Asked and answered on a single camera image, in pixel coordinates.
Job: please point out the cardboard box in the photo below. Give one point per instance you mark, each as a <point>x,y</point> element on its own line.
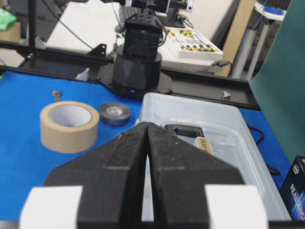
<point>12,34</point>

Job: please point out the small metal wrench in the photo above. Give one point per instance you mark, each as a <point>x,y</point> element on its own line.
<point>57,95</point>

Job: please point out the grey duct tape roll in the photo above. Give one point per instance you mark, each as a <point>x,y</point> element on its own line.
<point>114,114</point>

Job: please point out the beige masking tape roll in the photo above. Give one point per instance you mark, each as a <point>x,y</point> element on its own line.
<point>69,127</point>

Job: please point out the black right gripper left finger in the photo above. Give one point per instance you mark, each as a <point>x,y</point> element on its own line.
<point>112,177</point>

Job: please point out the black tool box latch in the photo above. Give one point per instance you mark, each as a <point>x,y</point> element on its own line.
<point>185,130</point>

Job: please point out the blue table mat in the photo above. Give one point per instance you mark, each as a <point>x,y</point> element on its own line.
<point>25,162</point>

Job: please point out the clear plastic tool box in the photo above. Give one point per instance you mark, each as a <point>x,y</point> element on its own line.
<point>229,136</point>

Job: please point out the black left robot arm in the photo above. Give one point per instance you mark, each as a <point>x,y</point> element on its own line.
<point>137,66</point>

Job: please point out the white tray of coloured parts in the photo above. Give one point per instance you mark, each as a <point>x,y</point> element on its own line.
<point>191,44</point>

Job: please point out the black aluminium frame rail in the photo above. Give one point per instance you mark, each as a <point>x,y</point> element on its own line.
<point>60,64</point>

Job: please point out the dark green backdrop board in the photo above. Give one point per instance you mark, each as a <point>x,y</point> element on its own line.
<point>279,86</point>

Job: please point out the black realsense box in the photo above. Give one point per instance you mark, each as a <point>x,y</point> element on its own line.
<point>292,190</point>

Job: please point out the green cloth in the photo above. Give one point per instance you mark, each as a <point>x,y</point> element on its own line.
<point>6,19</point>

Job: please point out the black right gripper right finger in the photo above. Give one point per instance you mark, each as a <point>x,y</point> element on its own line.
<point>179,174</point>

